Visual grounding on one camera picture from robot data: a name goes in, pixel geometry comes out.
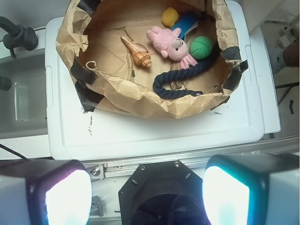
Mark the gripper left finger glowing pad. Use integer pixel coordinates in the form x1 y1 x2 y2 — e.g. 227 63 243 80
0 159 92 225

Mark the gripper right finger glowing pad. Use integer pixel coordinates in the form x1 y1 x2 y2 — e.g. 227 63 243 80
202 153 300 225

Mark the orange spiral sea shell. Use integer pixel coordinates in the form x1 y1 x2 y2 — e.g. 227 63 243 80
120 37 152 68

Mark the clear plastic storage bin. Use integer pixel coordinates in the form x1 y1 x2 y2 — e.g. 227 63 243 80
0 48 51 141

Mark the white plastic bin lid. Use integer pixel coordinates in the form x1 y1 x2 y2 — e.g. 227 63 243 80
45 0 281 161

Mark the crumpled brown paper bag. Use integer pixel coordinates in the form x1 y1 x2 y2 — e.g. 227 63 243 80
56 0 248 119

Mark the green knitted ball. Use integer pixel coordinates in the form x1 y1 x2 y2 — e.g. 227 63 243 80
189 36 213 60

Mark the pink plush toy animal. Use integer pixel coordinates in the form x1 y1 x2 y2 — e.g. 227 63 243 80
146 26 198 69

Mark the blue cylindrical toy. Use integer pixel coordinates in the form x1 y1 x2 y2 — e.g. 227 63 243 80
171 12 199 39

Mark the yellow rubber duck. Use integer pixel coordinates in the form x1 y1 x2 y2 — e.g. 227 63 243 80
162 7 179 28

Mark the aluminium frame rail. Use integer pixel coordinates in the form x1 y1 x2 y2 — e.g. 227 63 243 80
83 135 300 181

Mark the black octagonal mount plate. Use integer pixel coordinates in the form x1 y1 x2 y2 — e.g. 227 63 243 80
119 161 210 225

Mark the navy blue thick rope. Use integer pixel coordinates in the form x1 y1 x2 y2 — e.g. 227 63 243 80
153 48 223 100

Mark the dark grey clamp handle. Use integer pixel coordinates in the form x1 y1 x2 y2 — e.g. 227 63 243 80
0 16 38 58

